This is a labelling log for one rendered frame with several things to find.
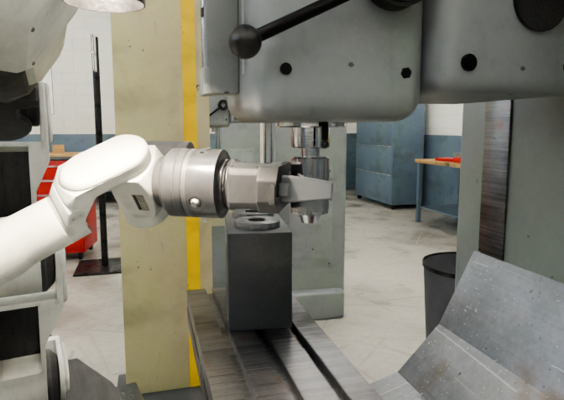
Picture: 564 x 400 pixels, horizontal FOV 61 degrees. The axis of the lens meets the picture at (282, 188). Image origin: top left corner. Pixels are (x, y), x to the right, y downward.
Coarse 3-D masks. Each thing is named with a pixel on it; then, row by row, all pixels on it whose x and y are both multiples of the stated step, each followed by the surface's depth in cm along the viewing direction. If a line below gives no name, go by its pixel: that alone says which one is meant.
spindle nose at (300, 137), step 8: (296, 128) 57; (304, 128) 56; (312, 128) 56; (320, 128) 56; (328, 128) 57; (296, 136) 57; (304, 136) 56; (312, 136) 56; (320, 136) 57; (296, 144) 57; (304, 144) 57; (312, 144) 56; (320, 144) 57
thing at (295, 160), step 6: (294, 156) 59; (300, 156) 59; (318, 156) 59; (324, 156) 59; (294, 162) 58; (300, 162) 57; (306, 162) 57; (312, 162) 57; (318, 162) 57; (324, 162) 57
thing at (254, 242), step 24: (240, 216) 100; (264, 216) 97; (240, 240) 88; (264, 240) 88; (288, 240) 89; (240, 264) 88; (264, 264) 89; (288, 264) 90; (240, 288) 89; (264, 288) 90; (288, 288) 90; (240, 312) 90; (264, 312) 90; (288, 312) 91
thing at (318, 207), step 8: (296, 168) 58; (304, 168) 57; (312, 168) 57; (320, 168) 57; (328, 168) 58; (304, 176) 57; (312, 176) 57; (320, 176) 57; (328, 176) 58; (320, 200) 58; (328, 200) 59; (296, 208) 58; (304, 208) 58; (312, 208) 57; (320, 208) 58; (328, 208) 59
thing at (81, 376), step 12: (72, 360) 153; (72, 372) 146; (84, 372) 146; (96, 372) 146; (72, 384) 139; (84, 384) 139; (96, 384) 139; (108, 384) 139; (72, 396) 133; (84, 396) 133; (96, 396) 133; (108, 396) 133
